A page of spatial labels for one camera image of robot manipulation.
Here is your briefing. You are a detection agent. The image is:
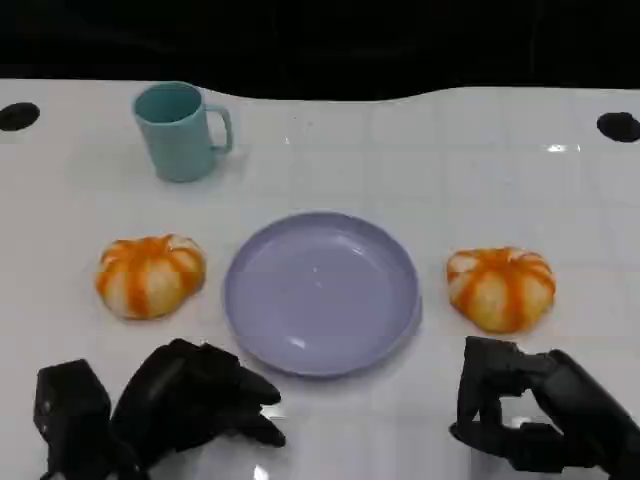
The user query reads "black table grommet hole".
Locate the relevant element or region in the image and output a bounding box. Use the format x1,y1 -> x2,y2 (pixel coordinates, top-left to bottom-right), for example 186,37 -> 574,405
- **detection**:
0,102 -> 41,133
596,111 -> 640,144

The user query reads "pale green mug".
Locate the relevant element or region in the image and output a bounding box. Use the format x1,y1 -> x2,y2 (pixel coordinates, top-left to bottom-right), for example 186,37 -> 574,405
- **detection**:
131,81 -> 234,183

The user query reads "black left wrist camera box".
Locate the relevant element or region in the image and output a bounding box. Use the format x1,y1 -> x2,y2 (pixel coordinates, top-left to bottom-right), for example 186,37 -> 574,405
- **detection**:
33,358 -> 113,474

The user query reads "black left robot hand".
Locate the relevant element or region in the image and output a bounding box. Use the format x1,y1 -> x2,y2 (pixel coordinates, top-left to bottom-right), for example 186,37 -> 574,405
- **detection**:
109,338 -> 287,472

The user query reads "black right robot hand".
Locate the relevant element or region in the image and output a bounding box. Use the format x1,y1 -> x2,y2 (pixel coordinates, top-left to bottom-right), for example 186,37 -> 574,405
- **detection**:
448,335 -> 640,480

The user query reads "orange and white toy bread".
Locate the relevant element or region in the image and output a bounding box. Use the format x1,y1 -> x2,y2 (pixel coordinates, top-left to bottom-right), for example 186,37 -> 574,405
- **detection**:
445,246 -> 557,335
94,233 -> 207,321

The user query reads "lilac plate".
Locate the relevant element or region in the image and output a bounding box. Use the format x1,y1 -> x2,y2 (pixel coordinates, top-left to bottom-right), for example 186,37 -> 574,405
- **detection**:
222,211 -> 422,378

